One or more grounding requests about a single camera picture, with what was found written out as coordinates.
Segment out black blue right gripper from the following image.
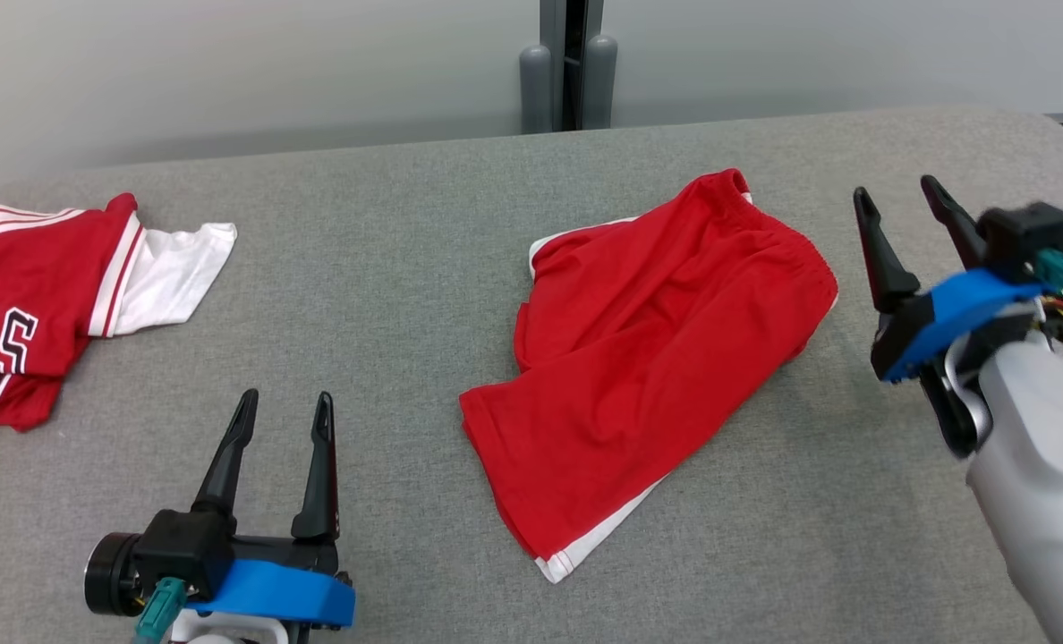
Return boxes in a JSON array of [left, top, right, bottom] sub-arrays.
[[853, 174, 1048, 386]]

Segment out grey cylindrical post cap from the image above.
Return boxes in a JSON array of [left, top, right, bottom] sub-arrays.
[[519, 44, 554, 136], [582, 33, 619, 131]]

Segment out red white lettered jersey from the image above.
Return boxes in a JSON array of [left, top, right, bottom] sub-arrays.
[[0, 178, 238, 442]]

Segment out red shorts with white stripes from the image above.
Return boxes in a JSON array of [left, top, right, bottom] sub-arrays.
[[458, 167, 840, 585]]

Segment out grey partition post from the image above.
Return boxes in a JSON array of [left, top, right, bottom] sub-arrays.
[[540, 0, 605, 131]]

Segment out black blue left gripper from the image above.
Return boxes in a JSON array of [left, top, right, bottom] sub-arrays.
[[186, 388, 357, 628]]

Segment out teal plug left camera cable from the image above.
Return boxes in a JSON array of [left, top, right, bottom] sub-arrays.
[[134, 576, 189, 644]]

